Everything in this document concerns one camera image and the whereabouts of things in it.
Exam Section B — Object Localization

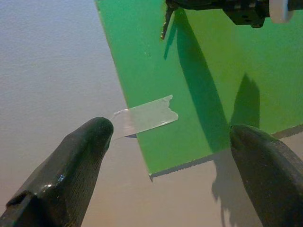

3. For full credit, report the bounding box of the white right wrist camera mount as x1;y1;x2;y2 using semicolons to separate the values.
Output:
268;0;294;24

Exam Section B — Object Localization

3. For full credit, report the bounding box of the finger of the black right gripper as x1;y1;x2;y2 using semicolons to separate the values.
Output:
165;0;229;12

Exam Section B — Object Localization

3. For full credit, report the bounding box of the clear tape strip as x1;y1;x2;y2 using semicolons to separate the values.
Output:
110;94;179;140

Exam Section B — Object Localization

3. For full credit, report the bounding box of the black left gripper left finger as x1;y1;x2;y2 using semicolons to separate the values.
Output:
0;116;115;227

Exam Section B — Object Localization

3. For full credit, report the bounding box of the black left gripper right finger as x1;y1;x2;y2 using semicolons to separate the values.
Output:
229;124;303;227

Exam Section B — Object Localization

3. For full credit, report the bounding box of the green board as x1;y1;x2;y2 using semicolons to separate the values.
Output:
94;0;303;177

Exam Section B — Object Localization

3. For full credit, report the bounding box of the metal key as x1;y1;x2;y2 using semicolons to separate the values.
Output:
160;6;173;41

